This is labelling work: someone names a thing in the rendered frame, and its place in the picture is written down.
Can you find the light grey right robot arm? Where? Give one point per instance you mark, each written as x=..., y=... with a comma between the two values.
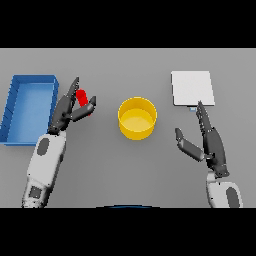
x=222, y=193

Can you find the red beaker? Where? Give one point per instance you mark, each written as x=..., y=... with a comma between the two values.
x=82, y=97

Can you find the blue tray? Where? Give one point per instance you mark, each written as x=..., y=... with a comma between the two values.
x=29, y=108

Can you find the pale square measuring scale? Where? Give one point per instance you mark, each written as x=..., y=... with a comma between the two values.
x=192, y=88

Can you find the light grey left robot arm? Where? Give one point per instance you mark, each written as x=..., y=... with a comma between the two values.
x=45, y=170

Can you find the yellow bowl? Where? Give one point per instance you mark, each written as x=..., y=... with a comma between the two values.
x=137, y=118

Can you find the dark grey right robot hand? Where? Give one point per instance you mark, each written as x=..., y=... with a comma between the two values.
x=213, y=146

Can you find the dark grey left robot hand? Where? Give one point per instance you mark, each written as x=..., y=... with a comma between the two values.
x=63, y=111

